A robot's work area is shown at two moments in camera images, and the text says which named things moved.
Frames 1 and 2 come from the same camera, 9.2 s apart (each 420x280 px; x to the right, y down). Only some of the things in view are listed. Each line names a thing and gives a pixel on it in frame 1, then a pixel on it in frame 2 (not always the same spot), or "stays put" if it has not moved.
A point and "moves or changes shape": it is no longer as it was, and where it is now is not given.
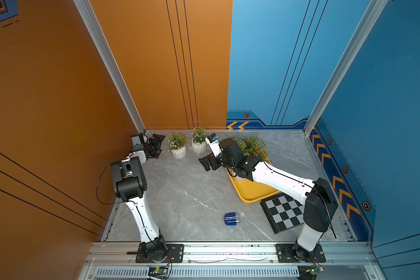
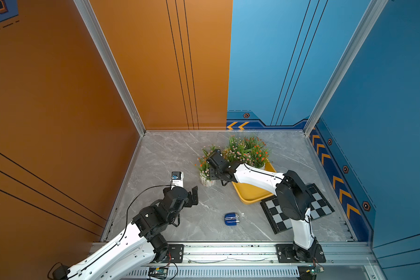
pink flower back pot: (198, 142) moves or changes shape
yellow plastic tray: (251, 192) stays put
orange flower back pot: (177, 141) to (202, 164)
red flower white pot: (253, 146) stays put
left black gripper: (156, 143) to (195, 196)
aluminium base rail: (351, 261) stays put
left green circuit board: (160, 272) stays put
